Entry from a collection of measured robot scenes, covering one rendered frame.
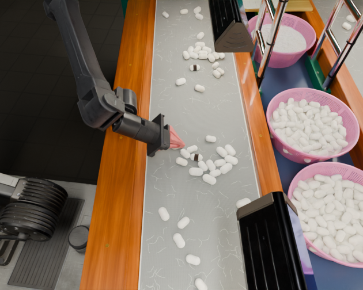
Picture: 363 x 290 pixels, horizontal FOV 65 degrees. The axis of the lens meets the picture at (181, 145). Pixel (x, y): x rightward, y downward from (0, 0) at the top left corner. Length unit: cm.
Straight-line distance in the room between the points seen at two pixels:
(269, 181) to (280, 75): 53
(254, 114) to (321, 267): 44
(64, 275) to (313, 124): 89
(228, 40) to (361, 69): 71
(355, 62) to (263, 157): 59
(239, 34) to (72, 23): 41
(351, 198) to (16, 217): 81
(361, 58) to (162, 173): 86
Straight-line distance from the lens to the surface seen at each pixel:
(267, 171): 79
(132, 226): 71
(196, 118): 89
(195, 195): 75
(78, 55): 73
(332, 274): 84
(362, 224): 86
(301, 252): 36
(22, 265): 109
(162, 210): 72
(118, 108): 65
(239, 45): 63
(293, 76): 120
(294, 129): 94
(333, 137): 95
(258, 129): 86
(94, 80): 67
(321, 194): 83
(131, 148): 81
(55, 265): 104
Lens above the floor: 142
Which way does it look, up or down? 55 degrees down
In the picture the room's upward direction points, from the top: straight up
